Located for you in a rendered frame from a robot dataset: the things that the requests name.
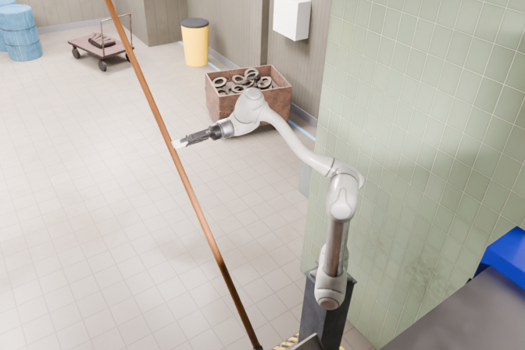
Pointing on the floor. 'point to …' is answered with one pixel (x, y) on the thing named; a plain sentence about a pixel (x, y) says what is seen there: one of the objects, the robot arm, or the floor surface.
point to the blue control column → (506, 256)
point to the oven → (471, 319)
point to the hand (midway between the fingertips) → (178, 143)
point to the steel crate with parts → (241, 79)
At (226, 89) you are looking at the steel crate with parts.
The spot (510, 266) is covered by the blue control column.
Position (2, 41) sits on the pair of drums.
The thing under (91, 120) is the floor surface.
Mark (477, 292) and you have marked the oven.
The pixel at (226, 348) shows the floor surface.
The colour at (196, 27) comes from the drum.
